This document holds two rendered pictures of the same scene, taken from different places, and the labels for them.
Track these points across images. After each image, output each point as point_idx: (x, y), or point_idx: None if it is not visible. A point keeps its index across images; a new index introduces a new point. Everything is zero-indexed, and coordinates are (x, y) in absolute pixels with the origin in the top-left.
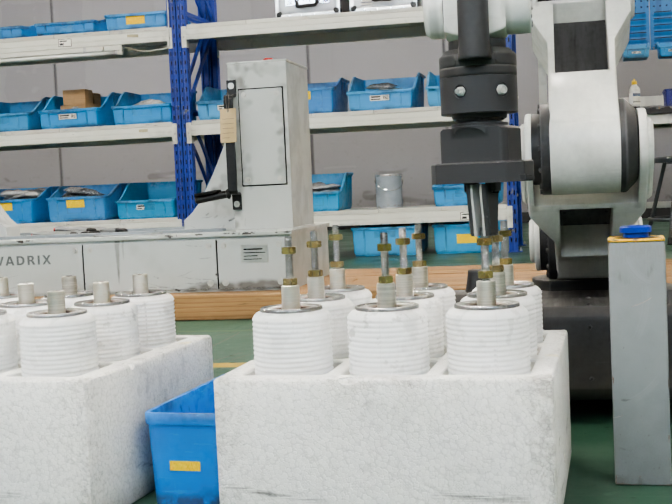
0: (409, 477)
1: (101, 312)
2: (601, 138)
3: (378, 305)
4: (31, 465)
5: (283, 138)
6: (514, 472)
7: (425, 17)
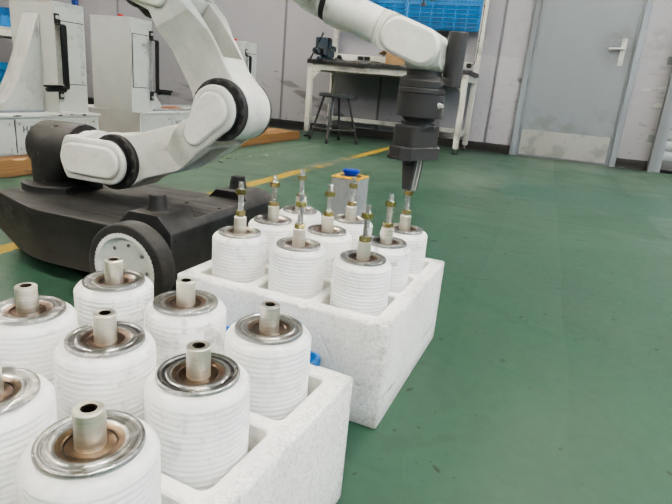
0: (418, 337)
1: (225, 311)
2: (264, 108)
3: (388, 242)
4: (317, 486)
5: None
6: (433, 312)
7: (436, 53)
